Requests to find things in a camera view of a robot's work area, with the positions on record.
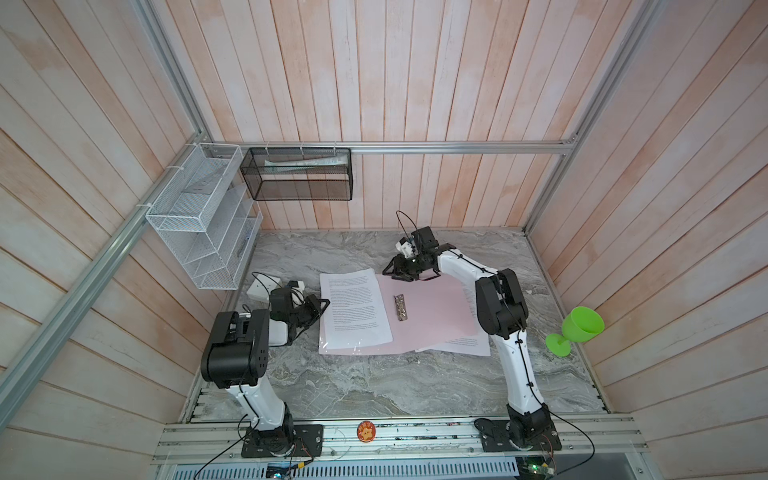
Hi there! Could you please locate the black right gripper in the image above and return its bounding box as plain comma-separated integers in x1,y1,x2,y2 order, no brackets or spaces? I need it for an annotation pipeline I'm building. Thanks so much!
381,253,425,281

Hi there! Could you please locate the printed white paper sheet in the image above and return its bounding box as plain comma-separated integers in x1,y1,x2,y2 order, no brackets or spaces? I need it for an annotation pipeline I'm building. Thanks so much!
320,269,393,351

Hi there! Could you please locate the pink file folder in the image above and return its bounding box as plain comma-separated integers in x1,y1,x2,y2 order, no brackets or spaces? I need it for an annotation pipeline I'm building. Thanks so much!
318,273,479,356

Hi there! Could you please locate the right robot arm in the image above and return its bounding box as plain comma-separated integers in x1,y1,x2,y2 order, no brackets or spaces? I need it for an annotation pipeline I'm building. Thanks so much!
383,227,562,450

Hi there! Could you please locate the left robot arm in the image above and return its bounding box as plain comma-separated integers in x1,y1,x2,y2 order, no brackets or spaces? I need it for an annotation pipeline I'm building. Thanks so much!
200,287,331,458

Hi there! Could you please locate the metal folder clip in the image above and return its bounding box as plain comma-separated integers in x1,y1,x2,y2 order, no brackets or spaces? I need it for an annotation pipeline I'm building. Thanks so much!
394,294,408,322

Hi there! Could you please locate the white power socket box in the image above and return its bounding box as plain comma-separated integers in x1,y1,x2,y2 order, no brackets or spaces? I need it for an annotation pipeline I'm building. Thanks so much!
246,271,282,303

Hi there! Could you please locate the printed white paper stack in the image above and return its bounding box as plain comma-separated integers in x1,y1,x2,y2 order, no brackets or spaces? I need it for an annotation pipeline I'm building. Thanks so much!
418,328,491,357

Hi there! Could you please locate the red round sticker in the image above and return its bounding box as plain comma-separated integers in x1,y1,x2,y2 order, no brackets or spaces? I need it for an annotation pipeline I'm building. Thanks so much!
356,420,376,443

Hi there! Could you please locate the green plastic goblet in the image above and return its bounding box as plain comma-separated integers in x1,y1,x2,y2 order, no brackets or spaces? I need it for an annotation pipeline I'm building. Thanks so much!
545,306,605,357

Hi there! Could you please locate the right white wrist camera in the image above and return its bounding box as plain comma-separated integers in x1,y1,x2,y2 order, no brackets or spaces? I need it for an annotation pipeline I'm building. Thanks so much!
396,237,418,259

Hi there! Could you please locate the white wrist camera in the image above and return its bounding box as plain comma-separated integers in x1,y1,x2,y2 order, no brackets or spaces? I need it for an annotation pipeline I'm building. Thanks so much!
396,237,418,259
287,280,305,305

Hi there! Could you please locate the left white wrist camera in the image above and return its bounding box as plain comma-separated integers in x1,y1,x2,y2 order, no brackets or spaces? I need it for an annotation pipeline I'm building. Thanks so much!
287,280,305,305

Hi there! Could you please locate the black wire mesh basket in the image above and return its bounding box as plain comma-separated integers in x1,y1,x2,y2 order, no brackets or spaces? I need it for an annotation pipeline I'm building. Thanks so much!
240,146,354,202

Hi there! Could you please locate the white wire mesh shelf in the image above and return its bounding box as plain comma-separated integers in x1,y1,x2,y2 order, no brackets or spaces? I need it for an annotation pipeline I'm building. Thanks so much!
146,143,263,290

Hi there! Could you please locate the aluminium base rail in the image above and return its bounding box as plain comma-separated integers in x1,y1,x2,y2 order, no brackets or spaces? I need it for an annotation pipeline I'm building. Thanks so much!
151,413,649,465

